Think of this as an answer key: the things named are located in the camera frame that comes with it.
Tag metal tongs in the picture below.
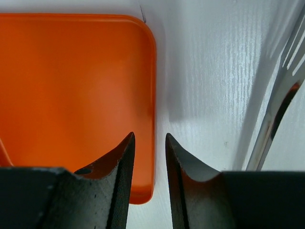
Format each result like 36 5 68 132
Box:
246 8 305 171

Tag orange box lid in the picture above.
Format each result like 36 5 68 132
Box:
0 13 156 204

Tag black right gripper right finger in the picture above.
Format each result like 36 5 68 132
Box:
165 134 305 229

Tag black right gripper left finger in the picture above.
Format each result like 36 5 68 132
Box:
0 133 135 229

